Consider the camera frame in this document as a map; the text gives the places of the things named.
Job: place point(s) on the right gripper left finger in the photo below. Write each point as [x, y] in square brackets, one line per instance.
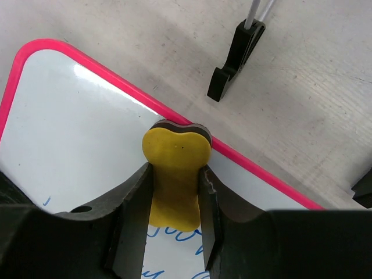
[104, 238]

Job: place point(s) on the yellow bone-shaped eraser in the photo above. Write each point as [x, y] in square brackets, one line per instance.
[176, 153]

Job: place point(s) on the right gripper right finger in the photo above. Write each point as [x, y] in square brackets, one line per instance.
[242, 241]

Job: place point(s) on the wire whiteboard stand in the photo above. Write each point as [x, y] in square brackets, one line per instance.
[246, 36]

